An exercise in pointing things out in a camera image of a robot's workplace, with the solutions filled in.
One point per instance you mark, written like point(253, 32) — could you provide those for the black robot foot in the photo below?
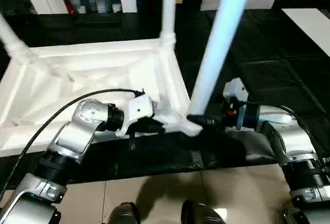
point(126, 213)
point(199, 213)

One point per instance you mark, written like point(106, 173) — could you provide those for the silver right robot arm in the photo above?
point(296, 136)

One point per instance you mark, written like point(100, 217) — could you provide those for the white flat panel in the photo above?
point(309, 25)

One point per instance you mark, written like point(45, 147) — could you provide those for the black right robot foot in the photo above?
point(199, 213)

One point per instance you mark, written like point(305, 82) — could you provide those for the red item in cabinet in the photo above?
point(69, 4)

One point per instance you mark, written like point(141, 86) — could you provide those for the white plastic table leg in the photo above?
point(11, 38)
point(221, 40)
point(168, 7)

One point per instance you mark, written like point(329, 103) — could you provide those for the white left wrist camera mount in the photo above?
point(139, 108)

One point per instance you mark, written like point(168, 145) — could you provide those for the small white cup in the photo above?
point(81, 9)
point(116, 7)

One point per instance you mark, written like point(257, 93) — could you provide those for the black work mat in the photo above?
point(283, 66)

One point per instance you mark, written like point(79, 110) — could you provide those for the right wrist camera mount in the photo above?
point(237, 89)

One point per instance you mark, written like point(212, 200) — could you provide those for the black left robot foot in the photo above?
point(126, 213)

